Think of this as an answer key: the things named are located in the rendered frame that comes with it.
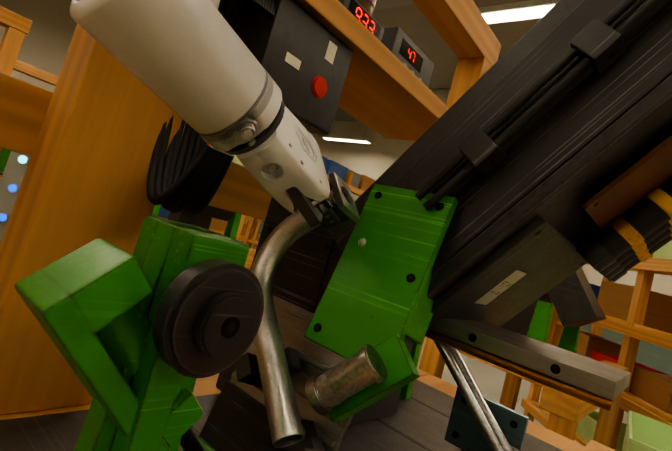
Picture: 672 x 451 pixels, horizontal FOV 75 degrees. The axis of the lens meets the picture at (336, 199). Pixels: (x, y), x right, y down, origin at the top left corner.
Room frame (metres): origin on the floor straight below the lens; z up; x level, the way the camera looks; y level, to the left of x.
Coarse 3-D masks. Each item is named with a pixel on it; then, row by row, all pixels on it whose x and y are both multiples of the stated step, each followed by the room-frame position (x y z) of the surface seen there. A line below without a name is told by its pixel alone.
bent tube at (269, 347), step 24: (336, 192) 0.51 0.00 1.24; (288, 240) 0.54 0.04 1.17; (264, 264) 0.54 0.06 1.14; (264, 288) 0.52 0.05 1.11; (264, 312) 0.50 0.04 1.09; (264, 336) 0.49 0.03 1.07; (264, 360) 0.47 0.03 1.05; (264, 384) 0.46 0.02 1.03; (288, 384) 0.46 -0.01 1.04; (288, 408) 0.44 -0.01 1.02; (288, 432) 0.42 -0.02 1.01
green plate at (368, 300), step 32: (384, 192) 0.55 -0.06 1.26; (416, 192) 0.52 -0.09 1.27; (384, 224) 0.53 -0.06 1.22; (416, 224) 0.50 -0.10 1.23; (448, 224) 0.49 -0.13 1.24; (352, 256) 0.53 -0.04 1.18; (384, 256) 0.51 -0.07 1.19; (416, 256) 0.49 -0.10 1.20; (352, 288) 0.51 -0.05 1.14; (384, 288) 0.49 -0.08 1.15; (416, 288) 0.47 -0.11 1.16; (320, 320) 0.52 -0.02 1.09; (352, 320) 0.50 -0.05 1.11; (384, 320) 0.48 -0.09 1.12; (416, 320) 0.51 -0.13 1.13; (352, 352) 0.48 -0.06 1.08
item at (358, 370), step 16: (368, 352) 0.43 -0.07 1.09; (336, 368) 0.44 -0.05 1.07; (352, 368) 0.43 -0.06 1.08; (368, 368) 0.42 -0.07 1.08; (384, 368) 0.45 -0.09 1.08; (320, 384) 0.44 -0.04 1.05; (336, 384) 0.44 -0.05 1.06; (352, 384) 0.43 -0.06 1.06; (368, 384) 0.43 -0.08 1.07; (320, 400) 0.44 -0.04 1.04; (336, 400) 0.44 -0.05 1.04
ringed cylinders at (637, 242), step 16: (656, 192) 0.53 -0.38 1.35; (640, 208) 0.54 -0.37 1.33; (656, 208) 0.53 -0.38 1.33; (624, 224) 0.54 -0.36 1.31; (640, 224) 0.54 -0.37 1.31; (656, 224) 0.53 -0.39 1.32; (592, 240) 0.57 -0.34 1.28; (608, 240) 0.55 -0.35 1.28; (624, 240) 0.55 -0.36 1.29; (640, 240) 0.54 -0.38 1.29; (656, 240) 0.61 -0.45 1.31; (592, 256) 0.56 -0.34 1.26; (608, 256) 0.56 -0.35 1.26; (624, 256) 0.59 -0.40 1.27; (640, 256) 0.62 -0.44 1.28; (608, 272) 0.60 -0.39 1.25; (624, 272) 0.67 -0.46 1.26
